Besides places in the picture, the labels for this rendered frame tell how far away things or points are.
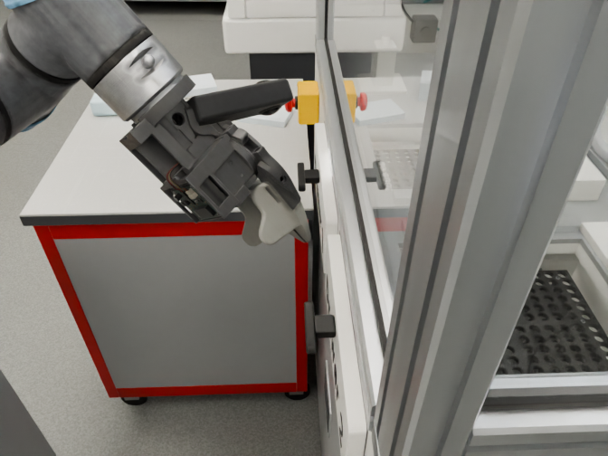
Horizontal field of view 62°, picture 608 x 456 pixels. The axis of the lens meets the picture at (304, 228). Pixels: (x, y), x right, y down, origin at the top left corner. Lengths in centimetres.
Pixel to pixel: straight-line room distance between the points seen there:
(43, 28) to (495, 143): 39
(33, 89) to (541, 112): 44
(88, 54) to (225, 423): 127
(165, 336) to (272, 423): 44
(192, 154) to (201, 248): 63
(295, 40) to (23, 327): 131
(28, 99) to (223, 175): 18
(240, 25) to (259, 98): 107
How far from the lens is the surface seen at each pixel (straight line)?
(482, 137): 19
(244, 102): 52
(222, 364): 142
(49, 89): 54
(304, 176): 84
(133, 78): 48
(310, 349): 59
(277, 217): 52
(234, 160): 50
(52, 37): 50
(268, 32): 159
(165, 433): 162
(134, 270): 119
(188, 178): 47
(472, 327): 27
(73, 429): 171
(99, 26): 48
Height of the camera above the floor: 139
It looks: 40 degrees down
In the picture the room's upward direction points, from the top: straight up
